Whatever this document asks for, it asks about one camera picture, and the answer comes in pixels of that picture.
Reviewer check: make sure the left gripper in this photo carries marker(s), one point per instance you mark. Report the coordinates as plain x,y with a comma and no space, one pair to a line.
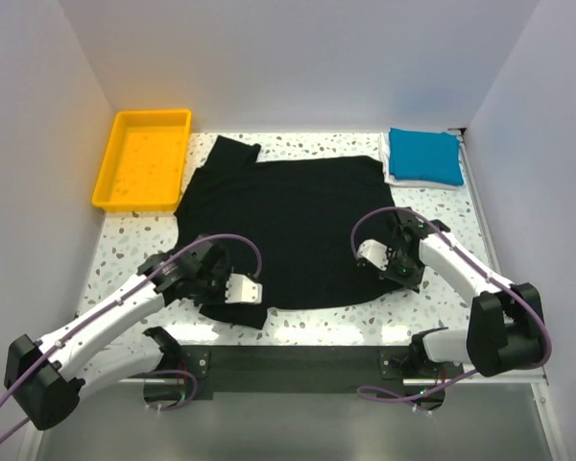
220,298

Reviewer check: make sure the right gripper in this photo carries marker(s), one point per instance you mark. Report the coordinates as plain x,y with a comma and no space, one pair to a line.
412,281

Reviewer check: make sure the black t shirt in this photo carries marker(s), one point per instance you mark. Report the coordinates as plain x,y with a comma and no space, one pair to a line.
299,214

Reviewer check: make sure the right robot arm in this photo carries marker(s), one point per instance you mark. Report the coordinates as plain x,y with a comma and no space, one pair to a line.
505,331

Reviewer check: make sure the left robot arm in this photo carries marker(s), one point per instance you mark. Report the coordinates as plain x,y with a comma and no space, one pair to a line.
50,376

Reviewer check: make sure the folded blue t shirt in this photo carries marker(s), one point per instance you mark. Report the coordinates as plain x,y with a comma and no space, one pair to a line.
425,157

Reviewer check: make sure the yellow plastic tray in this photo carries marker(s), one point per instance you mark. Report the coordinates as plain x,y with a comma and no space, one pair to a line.
143,164

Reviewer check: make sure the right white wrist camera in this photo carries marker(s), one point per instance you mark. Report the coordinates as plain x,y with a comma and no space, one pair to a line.
374,254

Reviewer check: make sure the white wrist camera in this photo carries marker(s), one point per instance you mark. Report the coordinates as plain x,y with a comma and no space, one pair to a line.
374,254
242,289

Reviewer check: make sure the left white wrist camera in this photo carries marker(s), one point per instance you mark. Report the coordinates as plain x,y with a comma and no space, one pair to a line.
242,289

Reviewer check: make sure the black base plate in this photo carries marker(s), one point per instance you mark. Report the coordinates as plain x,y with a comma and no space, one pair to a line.
293,369

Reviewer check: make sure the aluminium frame rail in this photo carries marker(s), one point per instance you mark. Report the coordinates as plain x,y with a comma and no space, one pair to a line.
513,377

